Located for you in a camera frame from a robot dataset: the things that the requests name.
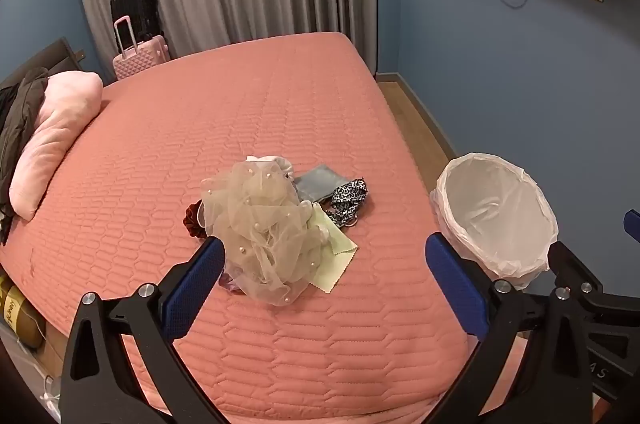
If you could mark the pink suitcase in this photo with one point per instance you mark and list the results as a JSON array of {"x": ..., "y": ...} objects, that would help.
[{"x": 142, "y": 61}]

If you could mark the pale yellow cloth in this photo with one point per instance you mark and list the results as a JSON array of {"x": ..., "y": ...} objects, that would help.
[{"x": 335, "y": 254}]

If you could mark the dark clothing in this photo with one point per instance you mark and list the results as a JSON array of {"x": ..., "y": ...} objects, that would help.
[{"x": 15, "y": 113}]

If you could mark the leopard print scrunchie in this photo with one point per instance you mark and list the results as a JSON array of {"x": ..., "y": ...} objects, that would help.
[{"x": 347, "y": 196}]

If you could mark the brown bottle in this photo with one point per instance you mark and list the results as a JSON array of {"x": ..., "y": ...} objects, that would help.
[{"x": 20, "y": 319}]

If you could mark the black suitcase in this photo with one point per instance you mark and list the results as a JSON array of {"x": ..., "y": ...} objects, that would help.
[{"x": 142, "y": 6}]

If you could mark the pink quilted bed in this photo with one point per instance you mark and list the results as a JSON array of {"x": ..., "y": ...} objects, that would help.
[{"x": 225, "y": 103}]

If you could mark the beige tulle scrunchie with pearls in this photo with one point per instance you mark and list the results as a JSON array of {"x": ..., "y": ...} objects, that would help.
[{"x": 260, "y": 224}]

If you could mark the white sock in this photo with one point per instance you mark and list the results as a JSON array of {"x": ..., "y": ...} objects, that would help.
[{"x": 280, "y": 163}]

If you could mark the trash bin with white bag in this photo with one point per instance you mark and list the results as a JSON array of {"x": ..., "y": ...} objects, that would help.
[{"x": 495, "y": 209}]

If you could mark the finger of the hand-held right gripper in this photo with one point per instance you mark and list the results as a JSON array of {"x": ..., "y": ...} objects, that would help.
[
  {"x": 632, "y": 226},
  {"x": 575, "y": 269}
]

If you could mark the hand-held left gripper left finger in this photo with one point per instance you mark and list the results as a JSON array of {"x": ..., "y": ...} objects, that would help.
[{"x": 200, "y": 284}]

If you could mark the dark red flower scrunchie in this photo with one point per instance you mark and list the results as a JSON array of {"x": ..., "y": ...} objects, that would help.
[{"x": 192, "y": 221}]

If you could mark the light pink cloth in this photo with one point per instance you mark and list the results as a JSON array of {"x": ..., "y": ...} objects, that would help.
[{"x": 227, "y": 282}]

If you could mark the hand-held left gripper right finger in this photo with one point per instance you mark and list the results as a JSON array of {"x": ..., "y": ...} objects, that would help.
[{"x": 455, "y": 284}]

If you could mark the pink pillow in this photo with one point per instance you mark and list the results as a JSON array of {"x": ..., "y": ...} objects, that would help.
[{"x": 55, "y": 123}]

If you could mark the grey cloth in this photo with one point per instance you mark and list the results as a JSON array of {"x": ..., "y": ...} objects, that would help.
[{"x": 317, "y": 184}]

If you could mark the dark headboard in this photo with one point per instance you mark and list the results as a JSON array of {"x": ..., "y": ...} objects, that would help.
[{"x": 60, "y": 56}]

